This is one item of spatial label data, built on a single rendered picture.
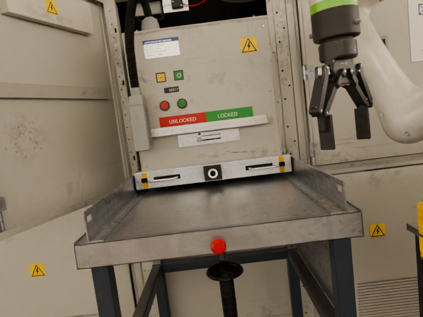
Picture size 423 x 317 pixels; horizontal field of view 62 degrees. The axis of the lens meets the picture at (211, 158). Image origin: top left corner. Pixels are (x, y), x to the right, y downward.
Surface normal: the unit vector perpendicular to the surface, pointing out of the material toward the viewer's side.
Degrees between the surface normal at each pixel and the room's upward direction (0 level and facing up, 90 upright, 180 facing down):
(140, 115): 90
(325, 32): 91
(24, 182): 90
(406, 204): 90
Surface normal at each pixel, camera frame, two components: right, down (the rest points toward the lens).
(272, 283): 0.00, 0.11
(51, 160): 0.92, -0.07
